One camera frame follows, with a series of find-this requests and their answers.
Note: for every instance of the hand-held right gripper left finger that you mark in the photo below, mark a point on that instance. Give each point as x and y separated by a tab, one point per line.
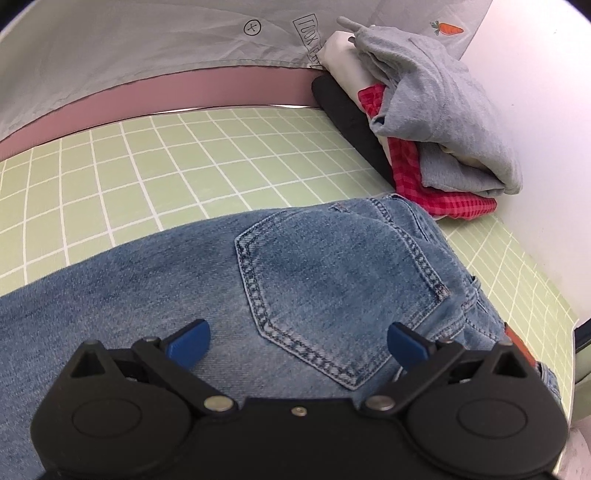
190	339

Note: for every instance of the grey printed sheet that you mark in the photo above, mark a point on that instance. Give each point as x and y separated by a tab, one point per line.
138	41

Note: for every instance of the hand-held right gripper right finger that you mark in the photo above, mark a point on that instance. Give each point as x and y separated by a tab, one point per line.
405	345

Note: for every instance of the red checkered cloth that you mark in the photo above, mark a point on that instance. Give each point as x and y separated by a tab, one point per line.
415	180

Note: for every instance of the black folded garment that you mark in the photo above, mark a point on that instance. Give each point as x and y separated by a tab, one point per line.
344	115

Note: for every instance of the white folded garment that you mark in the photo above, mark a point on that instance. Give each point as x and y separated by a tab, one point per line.
344	64

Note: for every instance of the blue denim jeans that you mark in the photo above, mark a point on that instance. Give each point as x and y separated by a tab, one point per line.
323	277

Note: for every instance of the grey sweatshirt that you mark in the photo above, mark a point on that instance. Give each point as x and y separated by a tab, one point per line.
425	97

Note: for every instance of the green grid mat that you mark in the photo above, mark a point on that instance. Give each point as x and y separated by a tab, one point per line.
138	175

